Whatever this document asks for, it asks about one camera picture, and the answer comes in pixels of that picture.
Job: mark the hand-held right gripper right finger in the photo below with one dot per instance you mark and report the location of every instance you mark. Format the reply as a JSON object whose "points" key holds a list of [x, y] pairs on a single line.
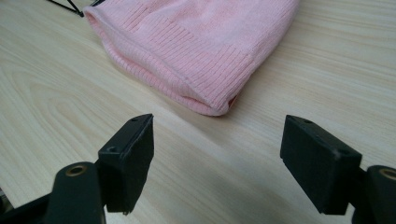
{"points": [[317, 158]]}

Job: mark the pink knitted beanie hat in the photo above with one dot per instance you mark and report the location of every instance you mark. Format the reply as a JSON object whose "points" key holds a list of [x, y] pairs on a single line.
{"points": [[193, 49]]}

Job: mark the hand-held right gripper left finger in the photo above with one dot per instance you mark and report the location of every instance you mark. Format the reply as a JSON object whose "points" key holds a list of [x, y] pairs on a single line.
{"points": [[130, 161]]}

